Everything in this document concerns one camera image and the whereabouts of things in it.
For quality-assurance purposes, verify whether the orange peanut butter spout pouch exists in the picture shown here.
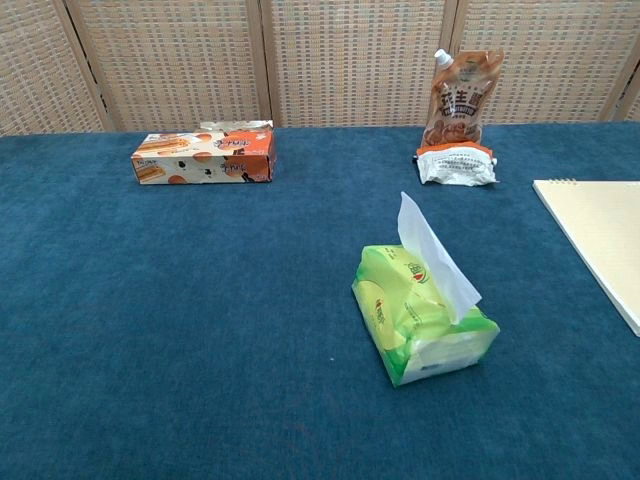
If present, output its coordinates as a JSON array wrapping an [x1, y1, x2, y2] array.
[[411, 48, 505, 187]]

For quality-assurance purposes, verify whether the cream spiral notebook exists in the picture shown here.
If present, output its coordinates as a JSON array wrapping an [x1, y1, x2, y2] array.
[[532, 177, 640, 338]]

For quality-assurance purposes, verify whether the blue fabric tablecloth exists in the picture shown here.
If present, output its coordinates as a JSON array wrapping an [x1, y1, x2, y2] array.
[[0, 119, 640, 480]]

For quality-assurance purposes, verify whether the orange snack cardboard box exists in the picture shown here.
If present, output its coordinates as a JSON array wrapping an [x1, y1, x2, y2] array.
[[130, 119, 277, 186]]

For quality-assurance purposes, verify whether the green plastic tissue pack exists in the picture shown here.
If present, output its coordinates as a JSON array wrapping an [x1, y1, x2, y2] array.
[[351, 244, 501, 388]]

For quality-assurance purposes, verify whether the woven rattan folding screen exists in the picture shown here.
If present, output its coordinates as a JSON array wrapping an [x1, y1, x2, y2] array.
[[0, 0, 640, 138]]

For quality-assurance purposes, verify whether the white paper tissue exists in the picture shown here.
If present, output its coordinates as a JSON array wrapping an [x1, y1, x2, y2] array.
[[397, 191, 483, 324]]

